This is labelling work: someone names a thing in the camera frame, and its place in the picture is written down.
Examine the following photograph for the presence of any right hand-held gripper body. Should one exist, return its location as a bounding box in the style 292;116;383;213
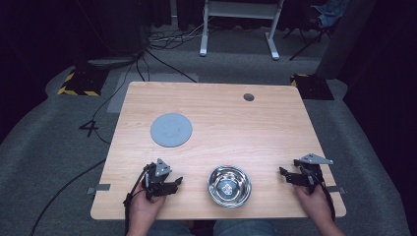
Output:
293;152;334;195

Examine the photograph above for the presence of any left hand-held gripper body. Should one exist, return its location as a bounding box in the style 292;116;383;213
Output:
143;158;175;202

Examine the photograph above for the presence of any stainless steel bowl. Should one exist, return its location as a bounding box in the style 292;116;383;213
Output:
207;164;253;208

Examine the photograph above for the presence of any person's left hand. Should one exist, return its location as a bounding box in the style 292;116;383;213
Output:
128;181;167;224

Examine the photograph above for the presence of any person's right hand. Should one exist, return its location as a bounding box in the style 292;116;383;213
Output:
293;184;332;222

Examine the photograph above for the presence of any grey tape strip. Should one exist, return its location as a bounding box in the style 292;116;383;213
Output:
326;185;346;195
87;183;112;195

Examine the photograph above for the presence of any round grey mat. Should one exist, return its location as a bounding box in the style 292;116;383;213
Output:
149;112;194;148

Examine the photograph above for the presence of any black folding chair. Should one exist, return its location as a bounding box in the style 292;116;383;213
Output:
282;6;338;62

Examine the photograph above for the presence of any blue denim cloth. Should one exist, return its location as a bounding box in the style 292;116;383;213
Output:
315;0;351;29

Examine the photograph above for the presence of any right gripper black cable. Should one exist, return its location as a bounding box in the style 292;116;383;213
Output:
313;172;337;222

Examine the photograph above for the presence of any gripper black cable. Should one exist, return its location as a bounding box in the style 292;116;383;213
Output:
313;172;337;222
122;165;149;236

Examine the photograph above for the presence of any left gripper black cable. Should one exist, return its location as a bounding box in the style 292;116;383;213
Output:
122;165;149;236

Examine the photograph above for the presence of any black yellow-striped base plate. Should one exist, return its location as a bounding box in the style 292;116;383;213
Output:
57;67;111;97
289;73;335;101

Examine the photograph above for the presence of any thin black floor cable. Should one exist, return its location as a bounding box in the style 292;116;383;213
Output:
90;48;151;146

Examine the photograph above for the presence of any thick black floor cable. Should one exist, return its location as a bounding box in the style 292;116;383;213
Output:
29;157;108;236

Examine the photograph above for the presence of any bundle of floor cables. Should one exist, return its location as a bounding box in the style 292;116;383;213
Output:
147;18;210;52

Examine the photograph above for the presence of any white metal desk frame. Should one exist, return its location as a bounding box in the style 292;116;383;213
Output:
199;0;285;61

